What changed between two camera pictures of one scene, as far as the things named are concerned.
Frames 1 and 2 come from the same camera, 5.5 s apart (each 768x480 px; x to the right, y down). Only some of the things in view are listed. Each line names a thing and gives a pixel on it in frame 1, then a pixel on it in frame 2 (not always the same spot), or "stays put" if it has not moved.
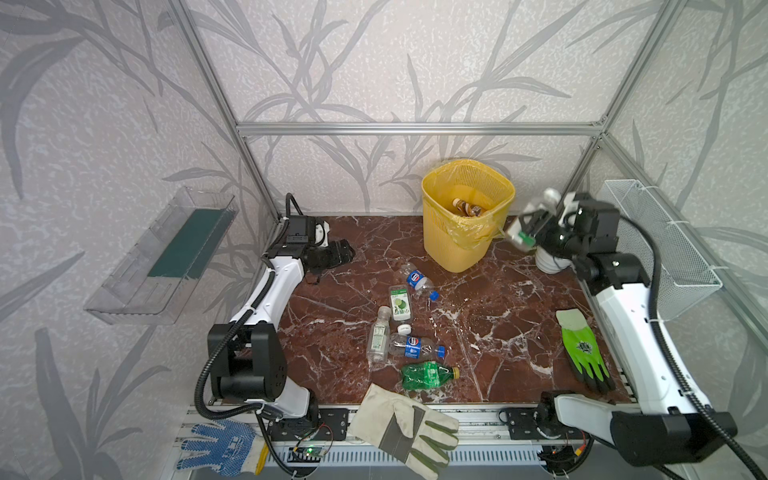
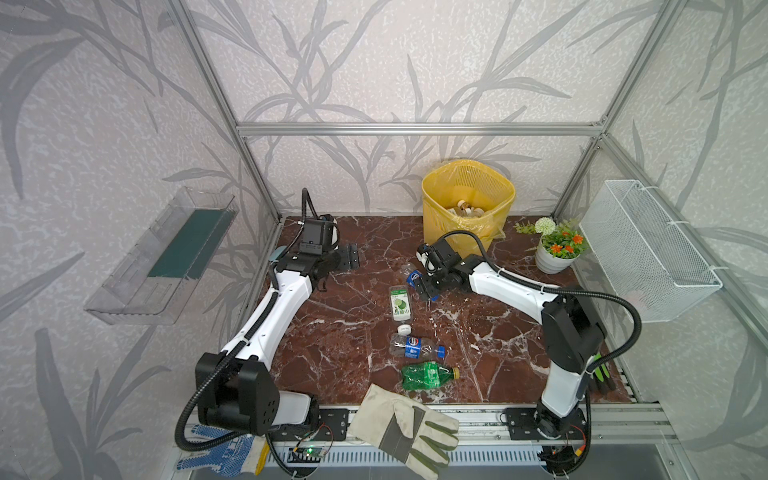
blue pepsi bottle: (418, 282) stays put
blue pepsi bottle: (415, 347) stays put
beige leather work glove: (418, 437) stays put
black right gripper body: (545, 231) to (430, 278)
